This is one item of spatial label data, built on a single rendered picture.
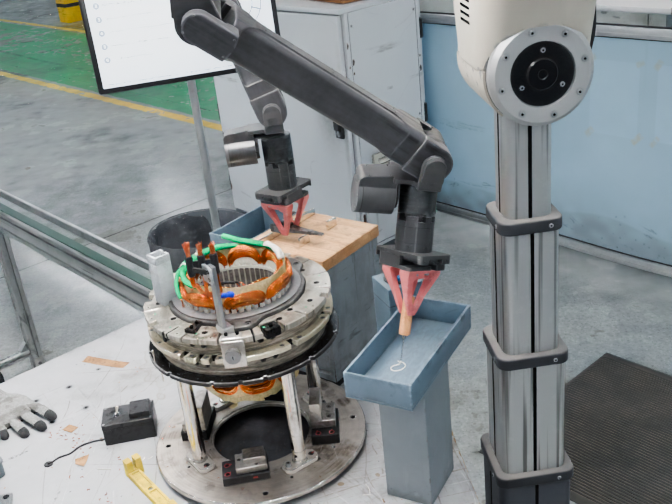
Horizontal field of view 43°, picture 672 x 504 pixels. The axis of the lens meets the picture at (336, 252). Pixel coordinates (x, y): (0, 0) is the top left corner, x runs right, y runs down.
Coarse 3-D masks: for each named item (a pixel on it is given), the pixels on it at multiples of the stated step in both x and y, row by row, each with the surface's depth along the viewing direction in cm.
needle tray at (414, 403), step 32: (416, 320) 144; (448, 320) 141; (384, 352) 135; (416, 352) 134; (448, 352) 132; (352, 384) 124; (384, 384) 121; (416, 384) 121; (448, 384) 138; (384, 416) 134; (416, 416) 131; (448, 416) 140; (384, 448) 137; (416, 448) 134; (448, 448) 142; (416, 480) 137
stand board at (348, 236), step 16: (304, 224) 176; (320, 224) 176; (352, 224) 174; (368, 224) 173; (272, 240) 171; (288, 240) 170; (320, 240) 168; (336, 240) 167; (352, 240) 167; (368, 240) 170; (304, 256) 162; (320, 256) 161; (336, 256) 162
